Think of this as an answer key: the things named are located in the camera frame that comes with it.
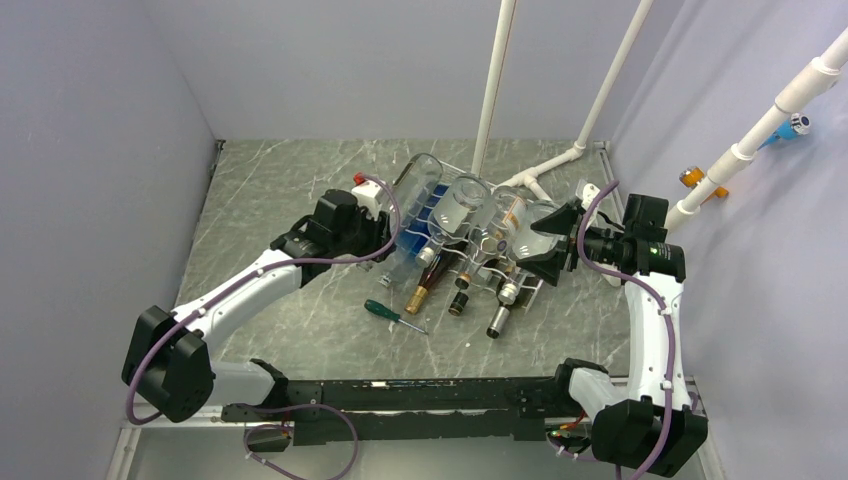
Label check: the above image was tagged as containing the blue wall fixture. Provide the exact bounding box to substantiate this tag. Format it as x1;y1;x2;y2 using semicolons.
759;112;811;150

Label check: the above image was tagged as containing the purple cable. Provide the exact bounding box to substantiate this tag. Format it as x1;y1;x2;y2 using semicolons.
125;174;403;480
547;180;700;480

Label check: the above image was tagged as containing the clear bottle with orange label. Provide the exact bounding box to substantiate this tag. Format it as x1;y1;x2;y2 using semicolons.
455;186;528;291

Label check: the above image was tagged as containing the white pvc pipe frame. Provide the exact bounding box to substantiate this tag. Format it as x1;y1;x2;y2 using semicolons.
470;0;655;286

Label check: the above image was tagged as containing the tall clear glass bottle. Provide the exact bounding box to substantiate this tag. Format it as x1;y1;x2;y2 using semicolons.
378;152;443;288

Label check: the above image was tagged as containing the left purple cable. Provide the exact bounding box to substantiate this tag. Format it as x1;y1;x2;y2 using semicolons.
125;174;403;480

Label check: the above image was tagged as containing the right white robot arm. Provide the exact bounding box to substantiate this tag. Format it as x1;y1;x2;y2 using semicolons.
514;194;708;478

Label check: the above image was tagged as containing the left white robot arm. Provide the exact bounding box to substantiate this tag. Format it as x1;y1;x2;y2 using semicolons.
121;178;401;426

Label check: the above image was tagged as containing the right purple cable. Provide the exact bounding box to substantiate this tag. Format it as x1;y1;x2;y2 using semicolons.
547;180;700;480

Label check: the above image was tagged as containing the clear bottle with silver cap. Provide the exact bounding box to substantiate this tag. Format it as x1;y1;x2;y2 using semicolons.
415;173;491;267

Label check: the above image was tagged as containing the white pvc pipe right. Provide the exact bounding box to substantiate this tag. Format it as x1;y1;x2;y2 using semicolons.
665;31;847;232

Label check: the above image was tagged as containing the dark bottle with gold foil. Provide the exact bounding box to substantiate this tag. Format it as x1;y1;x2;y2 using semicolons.
404;250;460;315

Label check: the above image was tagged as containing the clear bottle held by right gripper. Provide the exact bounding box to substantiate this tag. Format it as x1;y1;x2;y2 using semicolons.
507;200;563;263

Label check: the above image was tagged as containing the white wire wine rack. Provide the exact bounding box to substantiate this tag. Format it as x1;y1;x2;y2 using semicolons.
412;160;537;287

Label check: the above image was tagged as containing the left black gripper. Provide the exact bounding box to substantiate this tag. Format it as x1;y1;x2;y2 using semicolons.
331;202;396;262

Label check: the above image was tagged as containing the blue plastic bottle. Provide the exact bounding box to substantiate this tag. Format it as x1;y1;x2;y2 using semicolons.
395;184;448;262

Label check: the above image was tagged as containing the green handled screwdriver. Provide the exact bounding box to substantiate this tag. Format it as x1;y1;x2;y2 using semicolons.
364;299;428;335

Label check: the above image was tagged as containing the bottle with black cap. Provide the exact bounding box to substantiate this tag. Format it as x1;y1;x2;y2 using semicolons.
448;291;469;317

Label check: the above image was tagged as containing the orange wall fixture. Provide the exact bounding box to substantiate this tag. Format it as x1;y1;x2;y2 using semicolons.
679;166;729;204

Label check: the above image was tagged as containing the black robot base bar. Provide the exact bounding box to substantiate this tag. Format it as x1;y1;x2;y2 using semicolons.
221;377;581;446

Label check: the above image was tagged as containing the green bottle with silver foil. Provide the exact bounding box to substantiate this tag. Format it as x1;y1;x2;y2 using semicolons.
486;269;540;339

